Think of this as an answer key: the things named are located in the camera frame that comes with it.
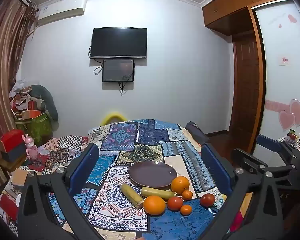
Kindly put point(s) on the white paper label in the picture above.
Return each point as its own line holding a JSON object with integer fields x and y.
{"x": 284, "y": 60}

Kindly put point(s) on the small tangerine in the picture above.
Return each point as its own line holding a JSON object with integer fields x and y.
{"x": 185, "y": 210}
{"x": 187, "y": 195}

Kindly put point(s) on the dark red tomato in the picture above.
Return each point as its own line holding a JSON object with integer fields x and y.
{"x": 207, "y": 200}

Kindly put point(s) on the checkered printed cloth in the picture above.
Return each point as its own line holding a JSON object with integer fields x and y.
{"x": 70, "y": 142}

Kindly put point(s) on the wooden overhead cabinet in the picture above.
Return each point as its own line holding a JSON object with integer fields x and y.
{"x": 240, "y": 5}

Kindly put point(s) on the small black wall monitor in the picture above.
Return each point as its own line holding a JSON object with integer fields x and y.
{"x": 118, "y": 70}

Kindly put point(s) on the dark purple plate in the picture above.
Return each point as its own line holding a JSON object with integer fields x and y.
{"x": 152, "y": 173}

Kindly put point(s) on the red cloth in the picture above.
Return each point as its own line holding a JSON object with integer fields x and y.
{"x": 237, "y": 221}

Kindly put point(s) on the pink heart stickers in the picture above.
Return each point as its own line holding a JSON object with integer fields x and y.
{"x": 296, "y": 111}

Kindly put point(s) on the dark fabric bag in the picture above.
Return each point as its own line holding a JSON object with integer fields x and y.
{"x": 196, "y": 132}

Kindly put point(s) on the brown wooden door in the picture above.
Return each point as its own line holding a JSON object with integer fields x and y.
{"x": 247, "y": 92}

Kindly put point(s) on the brown cardboard box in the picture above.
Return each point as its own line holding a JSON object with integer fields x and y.
{"x": 21, "y": 177}

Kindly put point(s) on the grey long pillow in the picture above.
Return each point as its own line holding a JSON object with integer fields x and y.
{"x": 48, "y": 100}

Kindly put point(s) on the black wall television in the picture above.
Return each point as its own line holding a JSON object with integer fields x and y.
{"x": 118, "y": 42}

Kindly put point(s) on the patchwork printed blanket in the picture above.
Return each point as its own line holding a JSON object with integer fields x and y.
{"x": 145, "y": 142}

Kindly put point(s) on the white air conditioner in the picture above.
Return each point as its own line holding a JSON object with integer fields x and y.
{"x": 61, "y": 12}

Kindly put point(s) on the large orange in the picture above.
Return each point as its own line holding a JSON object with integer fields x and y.
{"x": 180, "y": 185}
{"x": 154, "y": 205}

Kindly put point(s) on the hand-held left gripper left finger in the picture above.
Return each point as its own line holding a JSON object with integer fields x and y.
{"x": 85, "y": 166}

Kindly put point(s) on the dark grey box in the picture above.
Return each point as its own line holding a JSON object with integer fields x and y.
{"x": 15, "y": 153}

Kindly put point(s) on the pink toy rabbit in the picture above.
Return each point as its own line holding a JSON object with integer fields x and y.
{"x": 31, "y": 148}

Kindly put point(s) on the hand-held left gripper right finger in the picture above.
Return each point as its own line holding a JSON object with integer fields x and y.
{"x": 215, "y": 170}

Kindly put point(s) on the red box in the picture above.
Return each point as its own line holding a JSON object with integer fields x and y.
{"x": 11, "y": 138}

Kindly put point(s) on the pile of papers and boxes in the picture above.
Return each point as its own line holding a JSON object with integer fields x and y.
{"x": 22, "y": 100}

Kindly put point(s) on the striped brown curtain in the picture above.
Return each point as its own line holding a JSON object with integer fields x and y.
{"x": 5, "y": 67}

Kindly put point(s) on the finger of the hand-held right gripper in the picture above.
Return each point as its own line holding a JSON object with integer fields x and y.
{"x": 267, "y": 142}
{"x": 247, "y": 158}

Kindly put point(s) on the white wardrobe sliding door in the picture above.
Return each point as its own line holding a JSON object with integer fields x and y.
{"x": 282, "y": 85}

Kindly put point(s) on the yellow plush object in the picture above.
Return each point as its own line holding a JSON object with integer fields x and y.
{"x": 113, "y": 116}

